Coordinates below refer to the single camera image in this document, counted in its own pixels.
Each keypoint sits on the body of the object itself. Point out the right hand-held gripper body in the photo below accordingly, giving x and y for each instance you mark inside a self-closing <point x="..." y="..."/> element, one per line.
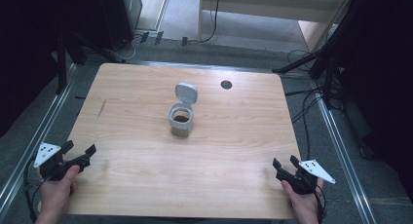
<point x="310" y="173"/>

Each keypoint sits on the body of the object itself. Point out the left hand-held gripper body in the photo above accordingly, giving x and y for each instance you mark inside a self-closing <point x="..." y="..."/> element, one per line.
<point x="48" y="152"/>

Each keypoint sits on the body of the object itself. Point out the clear jar with grey flip lid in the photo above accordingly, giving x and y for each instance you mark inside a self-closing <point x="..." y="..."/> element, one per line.
<point x="182" y="115"/>

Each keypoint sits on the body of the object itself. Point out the person's right hand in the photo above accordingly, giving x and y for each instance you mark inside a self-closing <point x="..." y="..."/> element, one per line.
<point x="303" y="206"/>

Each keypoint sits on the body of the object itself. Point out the person's left hand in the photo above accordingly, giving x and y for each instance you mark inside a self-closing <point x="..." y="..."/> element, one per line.
<point x="56" y="194"/>

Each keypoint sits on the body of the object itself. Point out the black metal stand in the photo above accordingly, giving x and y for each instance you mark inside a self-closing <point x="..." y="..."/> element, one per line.
<point x="61" y="65"/>
<point x="328" y="55"/>

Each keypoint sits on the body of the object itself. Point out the round grey table grommet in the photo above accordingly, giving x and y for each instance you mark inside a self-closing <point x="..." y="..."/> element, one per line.
<point x="226" y="84"/>

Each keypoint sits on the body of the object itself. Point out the dark curtain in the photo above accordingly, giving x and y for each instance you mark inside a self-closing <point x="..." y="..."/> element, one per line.
<point x="26" y="55"/>
<point x="383" y="87"/>

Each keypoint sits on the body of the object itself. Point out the black cabinet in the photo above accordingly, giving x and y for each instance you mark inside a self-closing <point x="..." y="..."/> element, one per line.
<point x="120" y="13"/>

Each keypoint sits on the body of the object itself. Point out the white shelf unit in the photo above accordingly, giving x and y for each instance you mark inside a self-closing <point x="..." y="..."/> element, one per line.
<point x="259" y="6"/>

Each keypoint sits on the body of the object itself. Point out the metal floor rail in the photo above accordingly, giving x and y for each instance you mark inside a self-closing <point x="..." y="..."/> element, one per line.
<point x="35" y="136"/>
<point x="344" y="159"/>

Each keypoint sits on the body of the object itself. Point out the small black floor bracket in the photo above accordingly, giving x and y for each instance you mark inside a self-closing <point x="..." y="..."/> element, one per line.
<point x="144" y="37"/>
<point x="184" y="41"/>
<point x="158" y="38"/>

